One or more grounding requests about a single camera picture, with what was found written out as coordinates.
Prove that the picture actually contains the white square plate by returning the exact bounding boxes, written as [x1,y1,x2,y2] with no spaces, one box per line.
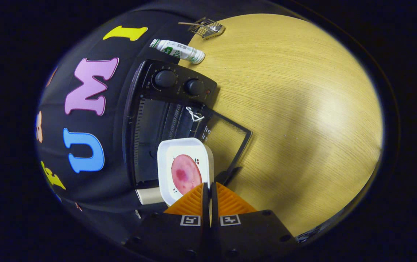
[157,138,215,207]

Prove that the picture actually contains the white bread toaster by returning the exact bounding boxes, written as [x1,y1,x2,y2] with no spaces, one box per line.
[135,187,166,205]

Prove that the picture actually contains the wire mesh holder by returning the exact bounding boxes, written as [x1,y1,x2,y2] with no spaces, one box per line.
[193,17,225,39]

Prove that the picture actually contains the pink ham slice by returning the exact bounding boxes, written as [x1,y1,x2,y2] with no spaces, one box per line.
[171,154,202,196]

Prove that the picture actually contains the white string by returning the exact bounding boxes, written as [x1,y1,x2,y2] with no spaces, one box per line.
[186,106,205,122]

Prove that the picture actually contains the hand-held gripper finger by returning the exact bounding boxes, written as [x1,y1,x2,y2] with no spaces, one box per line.
[210,182,298,261]
[125,183,211,261]

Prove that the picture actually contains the black backdrop cloth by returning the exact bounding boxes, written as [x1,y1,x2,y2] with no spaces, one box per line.
[35,0,278,248]

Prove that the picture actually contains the white bottle with green label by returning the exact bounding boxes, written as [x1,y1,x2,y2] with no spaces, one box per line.
[149,39,206,65]

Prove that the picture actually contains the black toaster oven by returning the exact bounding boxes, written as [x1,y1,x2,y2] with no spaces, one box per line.
[122,59,252,190]

